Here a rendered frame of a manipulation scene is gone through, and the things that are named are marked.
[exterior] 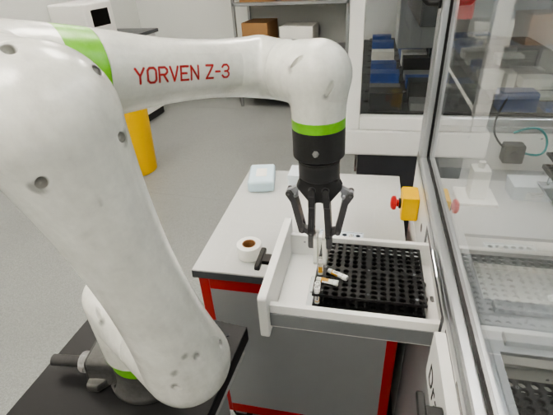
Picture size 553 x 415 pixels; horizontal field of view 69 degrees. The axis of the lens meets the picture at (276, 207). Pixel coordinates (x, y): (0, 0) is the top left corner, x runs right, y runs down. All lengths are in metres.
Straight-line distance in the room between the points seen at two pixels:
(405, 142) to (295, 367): 0.90
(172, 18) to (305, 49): 5.05
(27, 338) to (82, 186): 2.01
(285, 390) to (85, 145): 1.24
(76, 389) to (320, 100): 0.70
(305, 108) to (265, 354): 0.88
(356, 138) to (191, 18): 4.16
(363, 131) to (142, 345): 1.25
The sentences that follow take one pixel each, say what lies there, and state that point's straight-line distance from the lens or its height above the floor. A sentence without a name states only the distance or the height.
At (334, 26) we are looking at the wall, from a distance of 4.98.
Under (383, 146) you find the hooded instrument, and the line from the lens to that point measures 1.62.
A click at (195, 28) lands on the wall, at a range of 5.54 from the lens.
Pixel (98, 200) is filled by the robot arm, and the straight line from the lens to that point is 0.37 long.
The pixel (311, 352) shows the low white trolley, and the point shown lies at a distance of 1.30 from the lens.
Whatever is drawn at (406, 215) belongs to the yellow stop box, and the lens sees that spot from 1.17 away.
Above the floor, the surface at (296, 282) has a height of 0.84.
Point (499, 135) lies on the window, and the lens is 0.61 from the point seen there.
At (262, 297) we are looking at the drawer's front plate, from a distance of 0.80.
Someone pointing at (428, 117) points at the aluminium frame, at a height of 1.10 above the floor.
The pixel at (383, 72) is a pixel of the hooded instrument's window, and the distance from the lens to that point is 1.55.
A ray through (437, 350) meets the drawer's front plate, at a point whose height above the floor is 0.93.
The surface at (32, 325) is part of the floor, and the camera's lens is 2.41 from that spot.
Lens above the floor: 1.48
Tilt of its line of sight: 32 degrees down
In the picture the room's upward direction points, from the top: 4 degrees counter-clockwise
